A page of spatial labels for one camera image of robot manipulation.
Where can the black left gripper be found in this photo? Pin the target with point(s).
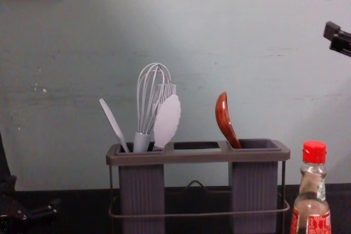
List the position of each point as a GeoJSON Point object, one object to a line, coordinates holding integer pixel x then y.
{"type": "Point", "coordinates": [11, 201]}

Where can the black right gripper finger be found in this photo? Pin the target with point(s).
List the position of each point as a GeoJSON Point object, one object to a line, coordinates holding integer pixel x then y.
{"type": "Point", "coordinates": [331, 29]}
{"type": "Point", "coordinates": [341, 47]}

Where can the black table cloth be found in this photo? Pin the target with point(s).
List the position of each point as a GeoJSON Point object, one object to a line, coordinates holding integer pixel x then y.
{"type": "Point", "coordinates": [68, 212]}

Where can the grey ribbed utensil cup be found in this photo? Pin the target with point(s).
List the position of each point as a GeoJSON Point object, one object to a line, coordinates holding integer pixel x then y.
{"type": "Point", "coordinates": [255, 195]}
{"type": "Point", "coordinates": [141, 198]}

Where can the slim grey silicone spatula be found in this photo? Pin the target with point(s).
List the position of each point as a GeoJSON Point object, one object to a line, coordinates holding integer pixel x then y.
{"type": "Point", "coordinates": [113, 124]}

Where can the grey silicone whisk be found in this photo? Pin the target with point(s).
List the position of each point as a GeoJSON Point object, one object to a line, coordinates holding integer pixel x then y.
{"type": "Point", "coordinates": [142, 141]}

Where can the brown wooden spoon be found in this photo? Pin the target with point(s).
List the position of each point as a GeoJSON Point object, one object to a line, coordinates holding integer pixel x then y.
{"type": "Point", "coordinates": [223, 119]}

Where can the clear bottle with red cap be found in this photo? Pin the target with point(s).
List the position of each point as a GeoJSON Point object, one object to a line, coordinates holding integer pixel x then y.
{"type": "Point", "coordinates": [311, 206]}

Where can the dark grey utensil rack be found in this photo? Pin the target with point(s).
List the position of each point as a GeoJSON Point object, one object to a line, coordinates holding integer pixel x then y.
{"type": "Point", "coordinates": [197, 157]}

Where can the grey silicone basting brush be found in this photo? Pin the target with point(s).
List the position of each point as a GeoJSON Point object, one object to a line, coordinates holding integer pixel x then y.
{"type": "Point", "coordinates": [164, 90]}

